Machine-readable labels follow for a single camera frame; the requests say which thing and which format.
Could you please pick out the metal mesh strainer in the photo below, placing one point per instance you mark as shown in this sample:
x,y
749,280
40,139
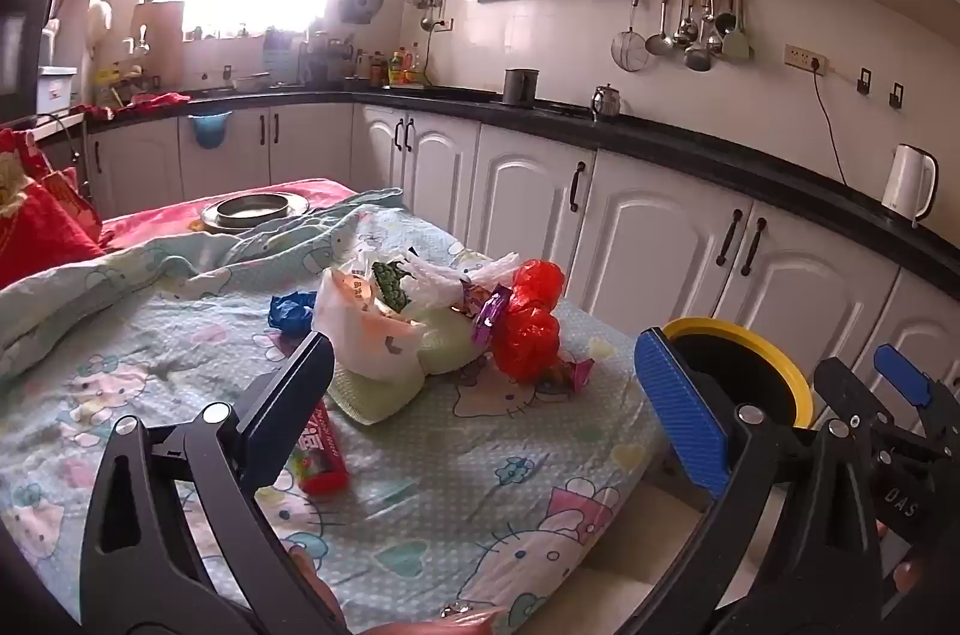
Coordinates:
x,y
630,52

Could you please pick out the black kitchen countertop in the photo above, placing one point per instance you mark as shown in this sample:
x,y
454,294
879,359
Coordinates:
x,y
675,129

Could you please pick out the wooden cutting board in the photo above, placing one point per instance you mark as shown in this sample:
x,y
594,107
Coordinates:
x,y
157,28

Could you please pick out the dark metal pot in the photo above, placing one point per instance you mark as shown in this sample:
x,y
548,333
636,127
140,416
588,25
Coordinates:
x,y
520,88

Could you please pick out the pink bed sheet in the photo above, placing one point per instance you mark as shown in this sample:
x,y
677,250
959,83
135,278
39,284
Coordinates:
x,y
165,226

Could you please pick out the green printed plastic bag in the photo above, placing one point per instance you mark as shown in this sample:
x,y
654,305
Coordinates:
x,y
390,283

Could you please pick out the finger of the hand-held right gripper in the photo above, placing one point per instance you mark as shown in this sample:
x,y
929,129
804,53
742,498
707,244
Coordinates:
x,y
840,388
904,373

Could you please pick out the wall power socket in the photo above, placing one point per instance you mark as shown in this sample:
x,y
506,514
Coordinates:
x,y
805,59

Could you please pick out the cartoon cat printed blanket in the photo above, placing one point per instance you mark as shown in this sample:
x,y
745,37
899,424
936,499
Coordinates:
x,y
450,492

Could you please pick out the group of condiment bottles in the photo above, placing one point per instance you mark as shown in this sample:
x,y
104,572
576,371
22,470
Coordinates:
x,y
405,67

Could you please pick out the pink candy wrapper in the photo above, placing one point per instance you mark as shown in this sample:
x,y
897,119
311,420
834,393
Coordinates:
x,y
577,374

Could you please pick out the row of hanging kitchen utensils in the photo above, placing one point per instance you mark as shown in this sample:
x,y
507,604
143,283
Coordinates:
x,y
701,28

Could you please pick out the red plastic bag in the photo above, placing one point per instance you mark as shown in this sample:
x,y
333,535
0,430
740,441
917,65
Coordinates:
x,y
525,335

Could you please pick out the yellow-rimmed black trash bin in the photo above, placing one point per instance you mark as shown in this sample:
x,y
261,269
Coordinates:
x,y
784,373

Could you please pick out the white electric kettle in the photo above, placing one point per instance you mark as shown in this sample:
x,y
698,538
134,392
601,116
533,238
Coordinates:
x,y
907,185

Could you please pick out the purple snack wrapper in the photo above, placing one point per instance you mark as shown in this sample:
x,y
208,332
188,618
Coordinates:
x,y
491,313

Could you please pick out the steel teapot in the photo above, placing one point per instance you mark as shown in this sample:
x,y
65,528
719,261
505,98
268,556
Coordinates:
x,y
606,104

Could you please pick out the person's right hand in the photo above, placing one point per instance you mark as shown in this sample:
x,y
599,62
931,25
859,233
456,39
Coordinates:
x,y
916,582

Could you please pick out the white base cabinets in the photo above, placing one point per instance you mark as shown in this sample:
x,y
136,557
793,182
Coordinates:
x,y
652,230

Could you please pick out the blue hanging plastic bin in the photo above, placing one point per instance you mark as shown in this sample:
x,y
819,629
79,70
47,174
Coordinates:
x,y
210,129

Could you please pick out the red cloth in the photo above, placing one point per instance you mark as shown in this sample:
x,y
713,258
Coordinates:
x,y
150,103

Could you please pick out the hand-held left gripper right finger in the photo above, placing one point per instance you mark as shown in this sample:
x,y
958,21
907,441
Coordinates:
x,y
682,403

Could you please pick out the light green packet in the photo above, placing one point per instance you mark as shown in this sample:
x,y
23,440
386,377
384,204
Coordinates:
x,y
382,399

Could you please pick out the white plastic bag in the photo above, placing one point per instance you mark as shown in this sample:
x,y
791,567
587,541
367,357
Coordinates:
x,y
352,335

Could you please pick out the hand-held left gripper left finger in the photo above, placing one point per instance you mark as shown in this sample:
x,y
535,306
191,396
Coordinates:
x,y
289,395

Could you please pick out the black wall hook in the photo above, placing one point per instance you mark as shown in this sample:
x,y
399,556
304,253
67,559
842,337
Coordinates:
x,y
865,82
896,95

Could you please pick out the red snack packet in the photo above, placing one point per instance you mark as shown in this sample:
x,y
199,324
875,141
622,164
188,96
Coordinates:
x,y
322,455

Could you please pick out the round wall ventilation fan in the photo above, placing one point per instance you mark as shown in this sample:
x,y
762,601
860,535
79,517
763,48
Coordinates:
x,y
361,0

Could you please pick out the metal plate with bowl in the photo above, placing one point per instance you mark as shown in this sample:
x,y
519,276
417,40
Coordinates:
x,y
255,209

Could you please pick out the blue plastic bag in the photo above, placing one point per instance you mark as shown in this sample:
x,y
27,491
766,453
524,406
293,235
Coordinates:
x,y
289,313

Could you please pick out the white storage box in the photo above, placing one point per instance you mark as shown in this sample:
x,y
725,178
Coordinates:
x,y
56,89

